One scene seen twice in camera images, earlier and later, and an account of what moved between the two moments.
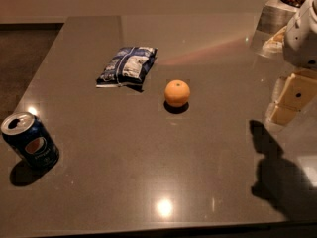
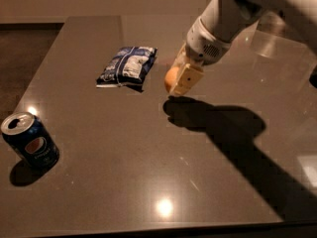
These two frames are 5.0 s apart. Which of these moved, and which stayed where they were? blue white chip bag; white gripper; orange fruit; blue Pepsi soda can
Moved: orange fruit; white gripper
Stayed: blue white chip bag; blue Pepsi soda can
